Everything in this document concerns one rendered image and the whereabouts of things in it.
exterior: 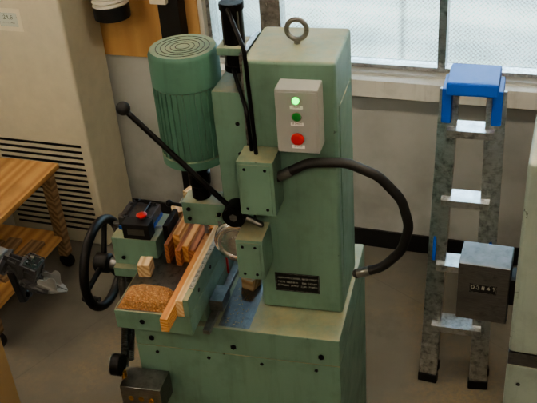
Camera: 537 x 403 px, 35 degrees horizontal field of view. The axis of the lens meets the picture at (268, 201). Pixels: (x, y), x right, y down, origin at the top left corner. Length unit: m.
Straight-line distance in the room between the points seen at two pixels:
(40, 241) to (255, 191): 2.01
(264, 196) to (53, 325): 1.86
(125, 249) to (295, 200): 0.56
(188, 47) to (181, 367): 0.89
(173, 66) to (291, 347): 0.79
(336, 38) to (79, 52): 1.87
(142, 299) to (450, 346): 1.55
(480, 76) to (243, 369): 1.16
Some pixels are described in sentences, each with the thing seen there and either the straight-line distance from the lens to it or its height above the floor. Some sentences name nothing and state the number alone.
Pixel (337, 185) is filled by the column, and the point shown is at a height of 1.20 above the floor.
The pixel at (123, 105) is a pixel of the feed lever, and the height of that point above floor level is 1.41.
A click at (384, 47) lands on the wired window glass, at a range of 3.53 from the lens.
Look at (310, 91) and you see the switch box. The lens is 1.89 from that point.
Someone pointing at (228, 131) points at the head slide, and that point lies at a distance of 2.10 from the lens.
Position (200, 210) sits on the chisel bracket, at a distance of 2.30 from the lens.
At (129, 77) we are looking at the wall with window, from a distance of 3.94.
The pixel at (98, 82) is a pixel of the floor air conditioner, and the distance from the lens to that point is 3.88.
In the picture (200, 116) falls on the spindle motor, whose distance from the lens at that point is 2.11.
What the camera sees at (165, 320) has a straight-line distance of 2.11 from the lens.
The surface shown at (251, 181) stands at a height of 1.25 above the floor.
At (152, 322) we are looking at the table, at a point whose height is 0.87.
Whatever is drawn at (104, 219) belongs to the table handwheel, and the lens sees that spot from 2.53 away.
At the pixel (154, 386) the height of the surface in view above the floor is 0.62.
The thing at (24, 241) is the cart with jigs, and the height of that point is 0.18.
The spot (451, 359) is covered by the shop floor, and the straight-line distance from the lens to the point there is 3.36.
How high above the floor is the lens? 2.27
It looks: 32 degrees down
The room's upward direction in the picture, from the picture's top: 5 degrees counter-clockwise
